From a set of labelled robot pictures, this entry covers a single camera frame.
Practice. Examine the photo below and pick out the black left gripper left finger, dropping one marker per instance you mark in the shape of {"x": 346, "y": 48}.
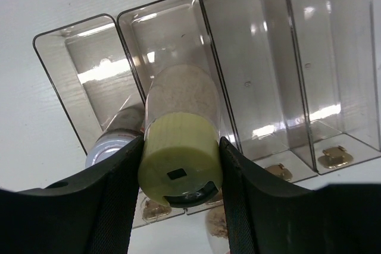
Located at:
{"x": 89, "y": 212}

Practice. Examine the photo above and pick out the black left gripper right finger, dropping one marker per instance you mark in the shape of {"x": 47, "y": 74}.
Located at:
{"x": 265, "y": 214}

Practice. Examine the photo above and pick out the pink-lid spice bottle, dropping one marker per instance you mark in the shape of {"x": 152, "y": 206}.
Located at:
{"x": 216, "y": 228}

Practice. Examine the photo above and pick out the clear-lid red spice jar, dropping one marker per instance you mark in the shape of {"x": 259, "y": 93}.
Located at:
{"x": 123, "y": 128}

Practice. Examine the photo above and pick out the yellow-lid spice bottle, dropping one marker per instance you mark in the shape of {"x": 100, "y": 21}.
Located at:
{"x": 180, "y": 165}

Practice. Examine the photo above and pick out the clear organizer bin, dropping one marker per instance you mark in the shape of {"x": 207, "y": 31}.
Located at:
{"x": 336, "y": 45}
{"x": 90, "y": 73}
{"x": 165, "y": 33}
{"x": 257, "y": 56}

